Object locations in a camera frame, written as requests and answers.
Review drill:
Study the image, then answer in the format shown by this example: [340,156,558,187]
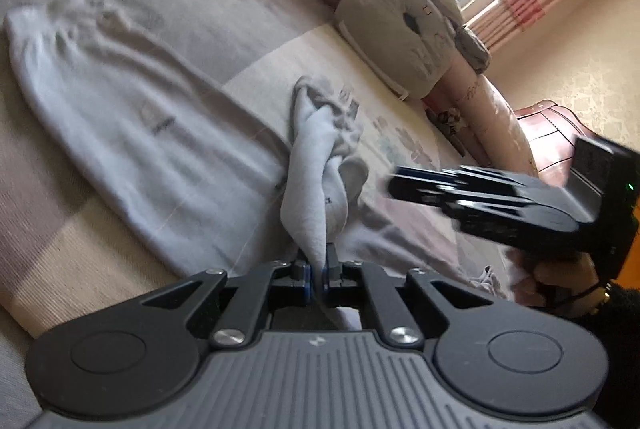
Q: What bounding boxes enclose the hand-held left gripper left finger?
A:
[142,259,316,350]

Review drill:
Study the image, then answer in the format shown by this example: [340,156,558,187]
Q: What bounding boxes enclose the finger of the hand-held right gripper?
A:
[395,164,523,190]
[386,178,483,216]

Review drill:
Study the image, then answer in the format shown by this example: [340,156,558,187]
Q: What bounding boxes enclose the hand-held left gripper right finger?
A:
[322,259,481,350]

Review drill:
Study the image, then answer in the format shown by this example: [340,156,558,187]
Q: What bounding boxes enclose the grey pants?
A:
[5,6,506,335]

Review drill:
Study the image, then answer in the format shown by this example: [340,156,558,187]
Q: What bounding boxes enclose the person's right forearm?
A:
[575,286,640,429]

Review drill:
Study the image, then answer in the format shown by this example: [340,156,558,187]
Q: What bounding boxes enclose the person's right hand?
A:
[510,249,608,310]

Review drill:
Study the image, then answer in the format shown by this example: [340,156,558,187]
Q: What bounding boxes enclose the pink folded quilt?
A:
[200,0,538,174]

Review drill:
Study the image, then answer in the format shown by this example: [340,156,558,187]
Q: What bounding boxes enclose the wooden headboard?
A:
[515,99,601,190]

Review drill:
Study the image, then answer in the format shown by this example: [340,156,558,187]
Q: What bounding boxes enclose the folded grey-green cloth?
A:
[457,26,493,72]

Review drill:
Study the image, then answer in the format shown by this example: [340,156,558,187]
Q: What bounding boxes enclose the grey cat-face cushion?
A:
[334,0,468,102]

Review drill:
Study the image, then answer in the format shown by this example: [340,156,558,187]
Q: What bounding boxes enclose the bed with patchwork sheet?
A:
[0,0,541,429]

